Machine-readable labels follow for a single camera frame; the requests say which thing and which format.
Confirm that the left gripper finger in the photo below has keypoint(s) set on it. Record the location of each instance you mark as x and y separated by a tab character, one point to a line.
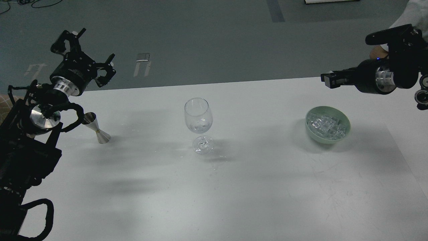
107	67
68	46

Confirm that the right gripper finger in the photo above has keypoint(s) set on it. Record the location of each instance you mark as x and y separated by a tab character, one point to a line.
333	79

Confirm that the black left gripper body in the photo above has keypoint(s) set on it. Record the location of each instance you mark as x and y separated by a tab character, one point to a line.
73	74

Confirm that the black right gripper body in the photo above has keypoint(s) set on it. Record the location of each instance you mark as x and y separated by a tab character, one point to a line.
372	76

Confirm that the steel double jigger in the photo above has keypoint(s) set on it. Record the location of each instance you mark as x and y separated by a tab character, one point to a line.
91	122

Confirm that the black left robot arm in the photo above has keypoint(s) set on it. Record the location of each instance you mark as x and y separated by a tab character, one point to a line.
31	129

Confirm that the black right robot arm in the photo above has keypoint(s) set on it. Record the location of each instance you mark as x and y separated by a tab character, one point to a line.
404	66

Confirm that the ice cubes in bowl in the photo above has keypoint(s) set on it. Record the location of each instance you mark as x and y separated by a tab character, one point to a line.
326	126

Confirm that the clear wine glass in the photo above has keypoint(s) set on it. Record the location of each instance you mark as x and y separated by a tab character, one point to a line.
199	119

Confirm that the green bowl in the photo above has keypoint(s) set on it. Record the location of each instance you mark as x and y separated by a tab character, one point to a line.
326	110

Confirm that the metal floor plate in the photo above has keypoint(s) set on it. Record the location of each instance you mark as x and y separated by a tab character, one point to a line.
143	57

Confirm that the checkered brown cushion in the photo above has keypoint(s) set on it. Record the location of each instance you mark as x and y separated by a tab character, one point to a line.
6	105

